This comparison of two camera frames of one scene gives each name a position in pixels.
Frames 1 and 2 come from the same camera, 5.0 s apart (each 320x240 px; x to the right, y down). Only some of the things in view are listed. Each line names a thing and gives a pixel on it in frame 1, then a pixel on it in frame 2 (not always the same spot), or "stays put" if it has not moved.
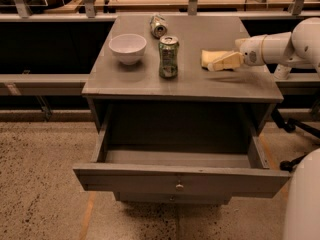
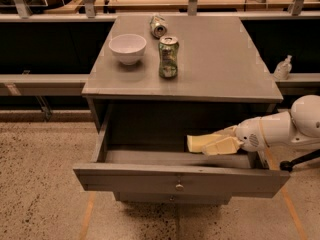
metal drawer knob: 179,187 stays put
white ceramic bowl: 128,47 stays put
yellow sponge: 211,56 -> 197,141
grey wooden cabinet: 169,130 stays put
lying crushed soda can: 158,26 stays put
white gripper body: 250,51 -> 248,134
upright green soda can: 169,62 stays put
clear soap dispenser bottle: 282,71 stays put
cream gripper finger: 239,42 -> 231,131
